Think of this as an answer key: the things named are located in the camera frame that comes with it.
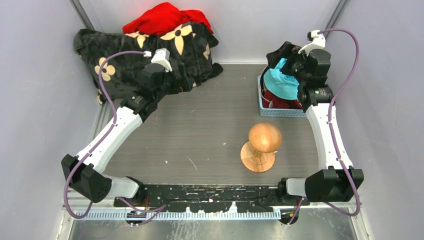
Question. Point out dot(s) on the black floral plush blanket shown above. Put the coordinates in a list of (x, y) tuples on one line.
[(114, 56)]

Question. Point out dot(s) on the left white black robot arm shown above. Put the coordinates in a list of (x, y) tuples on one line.
[(84, 172)]

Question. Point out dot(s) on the light blue plastic basket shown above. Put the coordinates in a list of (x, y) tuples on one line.
[(276, 112)]

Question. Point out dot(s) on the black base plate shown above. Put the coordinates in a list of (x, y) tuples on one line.
[(216, 198)]

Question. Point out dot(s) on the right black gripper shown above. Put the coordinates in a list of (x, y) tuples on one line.
[(292, 54)]

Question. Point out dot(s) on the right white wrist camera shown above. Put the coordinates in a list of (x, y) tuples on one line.
[(316, 41)]

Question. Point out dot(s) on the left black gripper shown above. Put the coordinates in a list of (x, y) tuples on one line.
[(183, 85)]

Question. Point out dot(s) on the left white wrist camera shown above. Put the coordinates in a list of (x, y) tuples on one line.
[(161, 57)]

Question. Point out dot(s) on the dark red bucket hat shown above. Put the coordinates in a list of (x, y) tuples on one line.
[(271, 101)]

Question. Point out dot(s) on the wooden hat stand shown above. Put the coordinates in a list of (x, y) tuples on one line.
[(258, 154)]

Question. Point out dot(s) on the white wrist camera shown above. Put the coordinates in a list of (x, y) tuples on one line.
[(316, 41), (161, 57)]

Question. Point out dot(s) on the turquoise bucket hat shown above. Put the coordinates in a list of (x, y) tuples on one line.
[(281, 85)]

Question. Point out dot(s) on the red cloth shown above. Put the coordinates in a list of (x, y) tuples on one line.
[(163, 18)]

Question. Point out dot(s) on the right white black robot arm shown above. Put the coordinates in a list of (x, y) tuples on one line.
[(336, 178)]

